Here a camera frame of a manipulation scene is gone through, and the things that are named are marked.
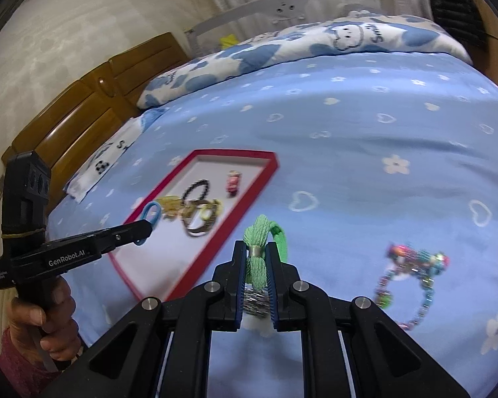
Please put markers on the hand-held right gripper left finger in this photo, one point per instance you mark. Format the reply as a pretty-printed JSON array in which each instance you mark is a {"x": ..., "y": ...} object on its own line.
[{"x": 241, "y": 273}]

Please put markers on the yellow hair clip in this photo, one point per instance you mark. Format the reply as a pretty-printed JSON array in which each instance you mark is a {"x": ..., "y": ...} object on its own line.
[{"x": 170, "y": 205}]

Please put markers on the white printed pillow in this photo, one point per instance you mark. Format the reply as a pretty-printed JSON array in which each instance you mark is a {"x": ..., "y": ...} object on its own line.
[{"x": 103, "y": 161}]

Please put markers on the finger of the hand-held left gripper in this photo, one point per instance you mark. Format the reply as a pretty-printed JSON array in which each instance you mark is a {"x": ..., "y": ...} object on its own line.
[{"x": 124, "y": 236}]

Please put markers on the metal wrist watch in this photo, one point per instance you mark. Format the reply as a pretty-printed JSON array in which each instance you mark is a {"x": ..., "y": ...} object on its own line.
[{"x": 195, "y": 232}]

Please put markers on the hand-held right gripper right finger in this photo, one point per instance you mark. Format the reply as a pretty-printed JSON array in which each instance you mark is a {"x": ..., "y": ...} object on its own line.
[{"x": 271, "y": 282}]

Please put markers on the grey mesh bed guard rail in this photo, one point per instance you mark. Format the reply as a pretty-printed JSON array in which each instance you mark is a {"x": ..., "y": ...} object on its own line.
[{"x": 249, "y": 16}]

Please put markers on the person's left forearm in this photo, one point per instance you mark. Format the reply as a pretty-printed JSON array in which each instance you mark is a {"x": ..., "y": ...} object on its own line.
[{"x": 16, "y": 365}]

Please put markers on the wooden wardrobe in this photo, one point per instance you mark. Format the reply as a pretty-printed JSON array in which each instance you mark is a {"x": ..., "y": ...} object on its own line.
[{"x": 496, "y": 49}]

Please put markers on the blue flower print bed sheet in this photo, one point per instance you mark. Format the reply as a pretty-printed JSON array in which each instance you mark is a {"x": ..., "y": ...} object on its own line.
[{"x": 357, "y": 132}]

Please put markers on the pink cartoon hair clip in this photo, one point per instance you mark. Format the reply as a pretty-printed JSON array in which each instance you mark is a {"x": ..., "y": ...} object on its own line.
[{"x": 233, "y": 182}]

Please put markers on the person's left hand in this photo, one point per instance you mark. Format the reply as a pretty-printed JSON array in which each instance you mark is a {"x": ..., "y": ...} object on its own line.
[{"x": 29, "y": 315}]

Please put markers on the wooden headboard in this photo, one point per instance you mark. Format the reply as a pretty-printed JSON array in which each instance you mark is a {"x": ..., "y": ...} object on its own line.
[{"x": 79, "y": 124}]

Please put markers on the blue and white printed quilt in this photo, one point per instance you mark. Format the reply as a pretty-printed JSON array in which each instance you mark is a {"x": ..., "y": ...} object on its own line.
[{"x": 274, "y": 49}]

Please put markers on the black puffer jacket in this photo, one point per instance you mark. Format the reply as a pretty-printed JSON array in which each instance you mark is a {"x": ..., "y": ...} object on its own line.
[{"x": 456, "y": 4}]

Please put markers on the yellow soft toy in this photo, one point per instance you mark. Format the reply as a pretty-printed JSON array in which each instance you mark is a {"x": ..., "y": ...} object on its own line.
[{"x": 228, "y": 40}]

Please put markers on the red shallow box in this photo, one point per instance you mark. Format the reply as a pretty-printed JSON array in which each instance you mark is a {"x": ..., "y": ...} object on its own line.
[{"x": 249, "y": 174}]

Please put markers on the colourful bead hair clip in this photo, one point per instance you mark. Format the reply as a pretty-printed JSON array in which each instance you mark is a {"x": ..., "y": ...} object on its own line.
[{"x": 415, "y": 255}]

